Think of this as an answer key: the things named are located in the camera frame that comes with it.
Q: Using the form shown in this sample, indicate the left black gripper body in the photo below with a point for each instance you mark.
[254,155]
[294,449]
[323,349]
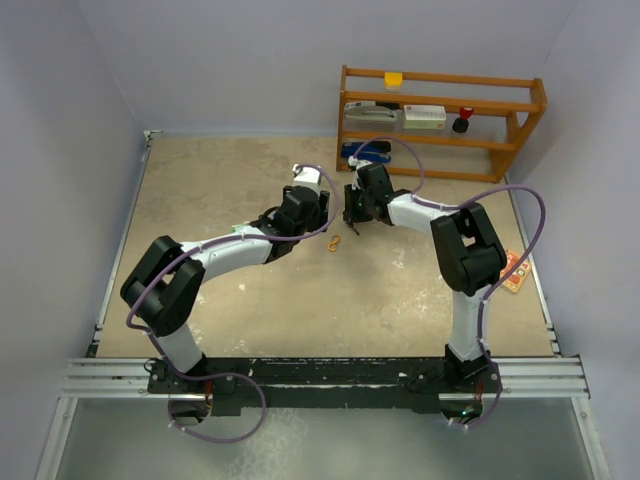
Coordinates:
[316,221]

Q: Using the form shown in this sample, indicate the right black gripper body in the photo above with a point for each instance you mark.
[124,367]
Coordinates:
[358,204]

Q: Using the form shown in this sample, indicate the orange S carabiner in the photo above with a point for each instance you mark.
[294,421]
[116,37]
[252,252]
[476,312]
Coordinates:
[333,244]

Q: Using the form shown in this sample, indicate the green tag key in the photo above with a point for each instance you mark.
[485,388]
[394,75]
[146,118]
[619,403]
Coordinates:
[240,228]

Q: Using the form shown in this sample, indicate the black tag key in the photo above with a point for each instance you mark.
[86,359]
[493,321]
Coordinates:
[354,229]

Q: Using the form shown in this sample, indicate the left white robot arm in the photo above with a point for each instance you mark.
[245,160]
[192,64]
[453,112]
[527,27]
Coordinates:
[163,286]

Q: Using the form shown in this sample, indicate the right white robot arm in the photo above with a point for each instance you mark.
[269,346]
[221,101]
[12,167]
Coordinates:
[469,254]

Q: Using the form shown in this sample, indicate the blue stapler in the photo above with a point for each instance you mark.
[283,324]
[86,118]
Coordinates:
[376,151]

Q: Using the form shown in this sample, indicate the grey stapler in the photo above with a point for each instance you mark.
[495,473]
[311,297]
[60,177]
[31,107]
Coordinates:
[374,111]

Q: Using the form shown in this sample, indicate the wooden shelf rack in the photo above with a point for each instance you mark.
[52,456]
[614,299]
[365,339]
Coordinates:
[491,117]

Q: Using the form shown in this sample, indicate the white cardboard box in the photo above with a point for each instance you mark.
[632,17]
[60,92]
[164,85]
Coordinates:
[428,117]

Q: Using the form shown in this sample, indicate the yellow box on shelf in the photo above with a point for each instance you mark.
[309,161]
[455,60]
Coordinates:
[393,81]

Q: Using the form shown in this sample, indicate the orange card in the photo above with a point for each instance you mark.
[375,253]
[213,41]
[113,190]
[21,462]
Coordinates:
[515,272]

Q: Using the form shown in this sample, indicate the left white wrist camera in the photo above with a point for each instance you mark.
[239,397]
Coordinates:
[307,177]

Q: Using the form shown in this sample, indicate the black base frame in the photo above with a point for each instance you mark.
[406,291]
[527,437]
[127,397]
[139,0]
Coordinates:
[226,386]

